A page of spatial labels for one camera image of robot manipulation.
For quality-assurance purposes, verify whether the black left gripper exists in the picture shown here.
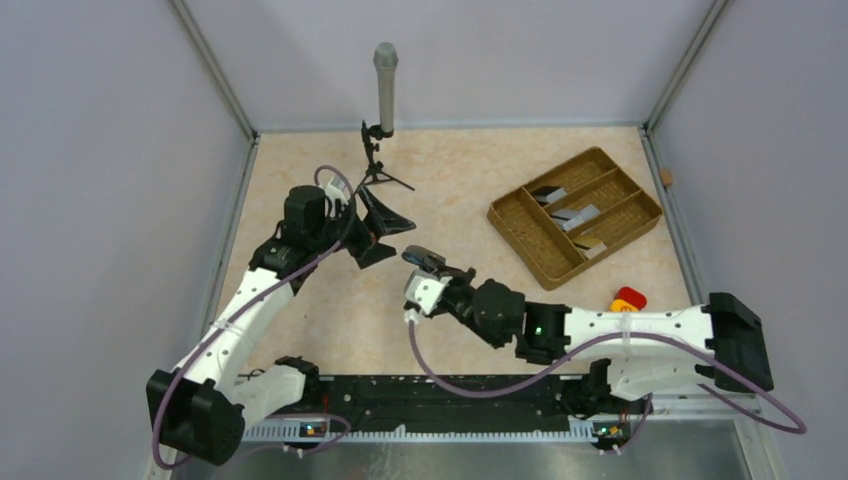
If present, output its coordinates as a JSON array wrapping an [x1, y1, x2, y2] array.
[[310, 185, 415, 267]]

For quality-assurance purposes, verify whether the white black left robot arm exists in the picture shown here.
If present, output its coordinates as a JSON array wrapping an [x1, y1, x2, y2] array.
[[146, 185, 416, 466]]

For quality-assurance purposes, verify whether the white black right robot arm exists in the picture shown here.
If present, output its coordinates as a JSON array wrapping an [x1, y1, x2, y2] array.
[[401, 245, 774, 412]]

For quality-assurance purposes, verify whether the black card stack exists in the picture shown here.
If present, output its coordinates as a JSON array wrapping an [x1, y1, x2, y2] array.
[[530, 185, 568, 206]]

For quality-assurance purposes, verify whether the silver card stack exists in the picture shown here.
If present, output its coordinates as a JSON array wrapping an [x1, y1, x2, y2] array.
[[551, 204, 601, 232]]

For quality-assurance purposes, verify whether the gold card stack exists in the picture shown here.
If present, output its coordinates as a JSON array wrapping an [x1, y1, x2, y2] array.
[[572, 235, 607, 259]]

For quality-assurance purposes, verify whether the black mini tripod stand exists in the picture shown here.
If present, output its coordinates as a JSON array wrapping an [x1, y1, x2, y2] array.
[[348, 120, 415, 207]]

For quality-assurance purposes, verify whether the woven wicker divided tray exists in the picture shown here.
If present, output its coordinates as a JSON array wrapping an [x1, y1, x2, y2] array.
[[487, 146, 663, 291]]

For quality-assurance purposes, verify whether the grey microphone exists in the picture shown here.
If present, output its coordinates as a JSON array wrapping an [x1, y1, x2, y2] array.
[[373, 42, 399, 137]]

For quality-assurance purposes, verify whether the red yellow emergency stop button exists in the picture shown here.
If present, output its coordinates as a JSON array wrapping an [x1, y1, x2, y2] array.
[[609, 286, 648, 312]]

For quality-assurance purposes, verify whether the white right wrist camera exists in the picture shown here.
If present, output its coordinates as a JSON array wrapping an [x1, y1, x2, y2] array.
[[404, 269, 453, 316]]

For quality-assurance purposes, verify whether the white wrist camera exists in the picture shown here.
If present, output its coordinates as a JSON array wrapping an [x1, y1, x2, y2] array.
[[323, 175, 351, 207], [404, 269, 453, 316]]

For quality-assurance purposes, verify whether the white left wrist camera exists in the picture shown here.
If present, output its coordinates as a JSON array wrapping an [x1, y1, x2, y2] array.
[[323, 175, 351, 207]]

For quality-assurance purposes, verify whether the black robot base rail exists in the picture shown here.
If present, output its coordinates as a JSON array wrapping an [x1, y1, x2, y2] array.
[[298, 375, 620, 434]]

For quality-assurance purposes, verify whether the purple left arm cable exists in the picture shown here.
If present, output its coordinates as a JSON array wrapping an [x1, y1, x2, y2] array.
[[150, 164, 362, 472]]

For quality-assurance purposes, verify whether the small wooden wall block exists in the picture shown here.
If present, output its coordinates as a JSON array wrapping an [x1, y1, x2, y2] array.
[[658, 168, 673, 188]]

